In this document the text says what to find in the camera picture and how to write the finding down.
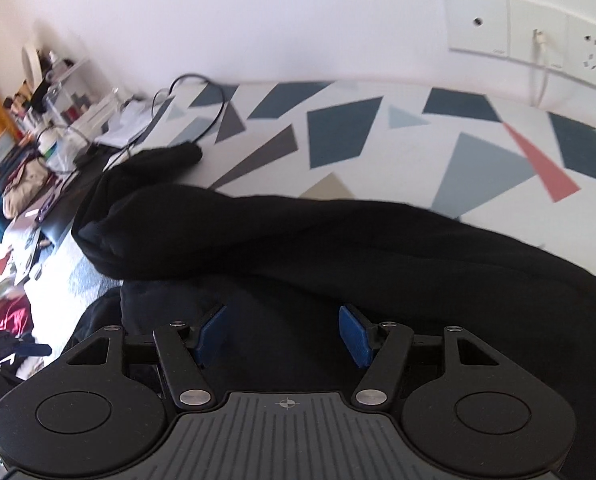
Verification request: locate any white network wall plate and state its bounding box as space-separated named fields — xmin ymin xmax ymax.
xmin=508 ymin=0 xmax=569 ymax=68

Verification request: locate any dark red garment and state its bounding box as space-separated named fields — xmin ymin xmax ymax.
xmin=0 ymin=304 xmax=32 ymax=334

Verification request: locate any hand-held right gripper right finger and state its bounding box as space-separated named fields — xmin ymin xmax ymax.
xmin=339 ymin=304 xmax=509 ymax=409

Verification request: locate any black cable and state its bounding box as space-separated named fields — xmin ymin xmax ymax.
xmin=153 ymin=75 xmax=229 ymax=161

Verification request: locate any geometric patterned tablecloth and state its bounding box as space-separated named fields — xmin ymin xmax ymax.
xmin=25 ymin=80 xmax=596 ymax=356

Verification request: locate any beige bag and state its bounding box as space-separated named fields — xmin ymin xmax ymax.
xmin=2 ymin=160 xmax=51 ymax=219

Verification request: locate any white cable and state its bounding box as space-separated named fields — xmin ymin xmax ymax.
xmin=530 ymin=30 xmax=552 ymax=108

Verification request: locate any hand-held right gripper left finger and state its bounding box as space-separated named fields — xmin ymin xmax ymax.
xmin=62 ymin=304 xmax=227 ymax=411

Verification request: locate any white power wall socket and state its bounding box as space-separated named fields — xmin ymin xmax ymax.
xmin=565 ymin=12 xmax=596 ymax=88

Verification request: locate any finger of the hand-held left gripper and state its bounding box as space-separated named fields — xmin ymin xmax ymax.
xmin=0 ymin=336 xmax=53 ymax=361

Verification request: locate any white coaxial wall plate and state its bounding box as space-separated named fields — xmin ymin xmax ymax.
xmin=443 ymin=0 xmax=511 ymax=58

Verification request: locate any stack of white papers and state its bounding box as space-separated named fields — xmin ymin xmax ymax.
xmin=95 ymin=95 xmax=155 ymax=150

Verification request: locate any black garment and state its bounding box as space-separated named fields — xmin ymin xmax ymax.
xmin=70 ymin=142 xmax=596 ymax=466

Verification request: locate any clear plastic organiser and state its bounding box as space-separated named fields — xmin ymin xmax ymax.
xmin=28 ymin=55 xmax=94 ymax=128

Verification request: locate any white plastic container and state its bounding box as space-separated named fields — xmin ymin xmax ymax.
xmin=38 ymin=130 xmax=87 ymax=174

